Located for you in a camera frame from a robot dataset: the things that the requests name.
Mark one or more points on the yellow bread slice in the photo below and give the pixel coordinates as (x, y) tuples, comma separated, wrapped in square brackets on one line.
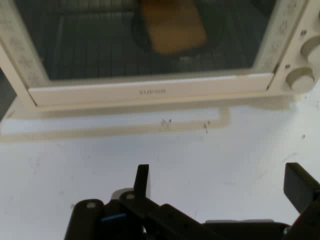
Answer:
[(172, 27)]

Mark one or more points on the white toaster oven body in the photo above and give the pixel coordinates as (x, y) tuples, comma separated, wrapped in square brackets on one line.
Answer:
[(287, 25)]

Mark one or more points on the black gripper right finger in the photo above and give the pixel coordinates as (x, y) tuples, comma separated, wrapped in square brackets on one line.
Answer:
[(302, 190)]

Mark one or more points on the black round dish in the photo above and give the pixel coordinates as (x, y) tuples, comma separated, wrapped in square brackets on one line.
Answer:
[(215, 30)]

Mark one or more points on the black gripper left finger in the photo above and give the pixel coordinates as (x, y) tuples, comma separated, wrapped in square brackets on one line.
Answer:
[(140, 180)]

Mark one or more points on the beige oven knob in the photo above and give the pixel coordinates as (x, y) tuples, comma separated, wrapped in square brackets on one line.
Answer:
[(312, 48), (300, 78)]

